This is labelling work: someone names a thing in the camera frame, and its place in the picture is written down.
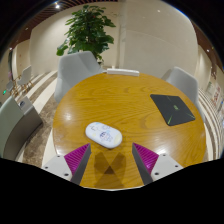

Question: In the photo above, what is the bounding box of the group of pale chairs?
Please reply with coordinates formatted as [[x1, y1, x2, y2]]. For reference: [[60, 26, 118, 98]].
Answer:
[[4, 65, 34, 98]]

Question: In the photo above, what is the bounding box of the black green-streaked mouse pad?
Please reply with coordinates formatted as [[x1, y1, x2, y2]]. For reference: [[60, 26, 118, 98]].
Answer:
[[149, 93, 197, 127]]

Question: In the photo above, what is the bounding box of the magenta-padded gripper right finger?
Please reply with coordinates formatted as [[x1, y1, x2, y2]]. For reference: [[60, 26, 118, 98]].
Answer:
[[131, 142, 184, 186]]

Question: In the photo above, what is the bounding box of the green potted plant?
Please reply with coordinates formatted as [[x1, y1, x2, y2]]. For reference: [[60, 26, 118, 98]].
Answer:
[[55, 3, 117, 64]]

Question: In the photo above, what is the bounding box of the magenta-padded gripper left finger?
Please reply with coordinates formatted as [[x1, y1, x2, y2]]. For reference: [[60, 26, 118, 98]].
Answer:
[[41, 143, 92, 186]]

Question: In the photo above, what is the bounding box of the white cartoon-print computer mouse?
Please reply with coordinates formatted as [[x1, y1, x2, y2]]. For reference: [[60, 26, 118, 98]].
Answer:
[[85, 121, 123, 150]]

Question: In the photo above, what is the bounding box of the grey shell chair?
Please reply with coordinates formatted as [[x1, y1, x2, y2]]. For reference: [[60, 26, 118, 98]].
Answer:
[[53, 50, 106, 104], [161, 66, 206, 123]]

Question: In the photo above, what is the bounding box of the white power strip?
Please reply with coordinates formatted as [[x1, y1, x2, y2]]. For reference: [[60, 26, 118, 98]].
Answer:
[[106, 67, 141, 77]]

